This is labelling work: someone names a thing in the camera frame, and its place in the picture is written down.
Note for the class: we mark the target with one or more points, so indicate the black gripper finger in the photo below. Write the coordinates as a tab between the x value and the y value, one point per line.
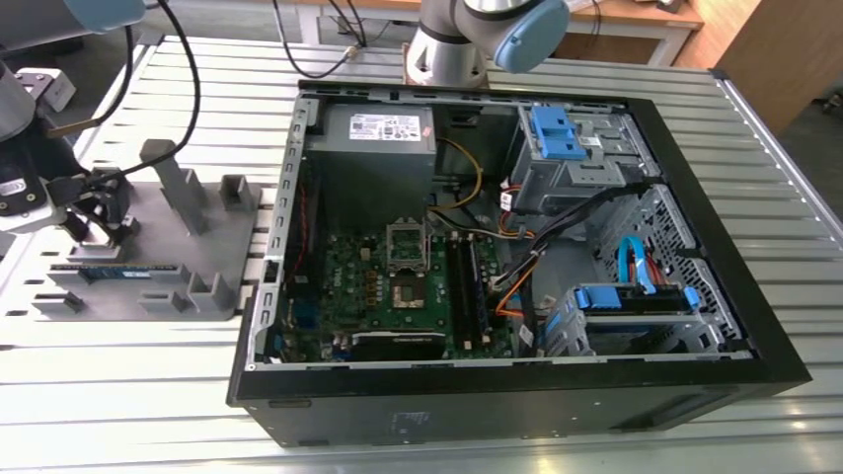
113	207
78	222

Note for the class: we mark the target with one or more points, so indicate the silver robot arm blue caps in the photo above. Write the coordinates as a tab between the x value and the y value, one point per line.
441	49

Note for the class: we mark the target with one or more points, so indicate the wooden desk white frame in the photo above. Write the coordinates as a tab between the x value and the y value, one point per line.
659	22

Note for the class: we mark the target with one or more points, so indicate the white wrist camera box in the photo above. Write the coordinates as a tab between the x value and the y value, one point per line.
52	89

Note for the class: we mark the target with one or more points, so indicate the CPU socket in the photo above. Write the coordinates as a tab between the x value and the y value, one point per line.
409	295

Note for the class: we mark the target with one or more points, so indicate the RAM slot white clips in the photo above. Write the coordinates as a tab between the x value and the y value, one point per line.
485	340
460	296

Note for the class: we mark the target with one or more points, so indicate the brown wooden cabinet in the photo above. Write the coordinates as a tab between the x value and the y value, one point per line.
789	59

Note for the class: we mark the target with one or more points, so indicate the blue plastic drive latch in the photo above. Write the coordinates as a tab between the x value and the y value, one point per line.
553	133

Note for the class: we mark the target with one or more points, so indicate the white frame table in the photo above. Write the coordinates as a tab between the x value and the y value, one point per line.
309	20

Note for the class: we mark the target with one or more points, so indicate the black PC case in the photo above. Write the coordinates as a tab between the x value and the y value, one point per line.
527	400

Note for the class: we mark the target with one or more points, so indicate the grey parts rack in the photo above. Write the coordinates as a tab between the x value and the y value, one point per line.
157	247

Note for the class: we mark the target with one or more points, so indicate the blue board connector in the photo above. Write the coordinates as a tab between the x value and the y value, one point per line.
301	316

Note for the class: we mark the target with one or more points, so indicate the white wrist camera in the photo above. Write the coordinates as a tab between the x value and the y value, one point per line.
38	217

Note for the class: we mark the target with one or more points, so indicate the grey metal drive cage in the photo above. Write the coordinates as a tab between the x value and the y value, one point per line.
592	175

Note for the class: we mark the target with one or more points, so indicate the hard disk in blue carrier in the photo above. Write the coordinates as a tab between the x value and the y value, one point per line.
599	298

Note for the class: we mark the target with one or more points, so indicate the grey metal disk bay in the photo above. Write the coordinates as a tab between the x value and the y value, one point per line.
645	320

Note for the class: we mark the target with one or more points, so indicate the grey power supply unit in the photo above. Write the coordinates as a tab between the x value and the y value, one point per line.
375	173

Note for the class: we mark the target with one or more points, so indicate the black graphics card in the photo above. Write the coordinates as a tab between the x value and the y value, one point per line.
395	345

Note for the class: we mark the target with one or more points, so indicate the green motherboard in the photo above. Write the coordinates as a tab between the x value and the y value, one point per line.
348	276

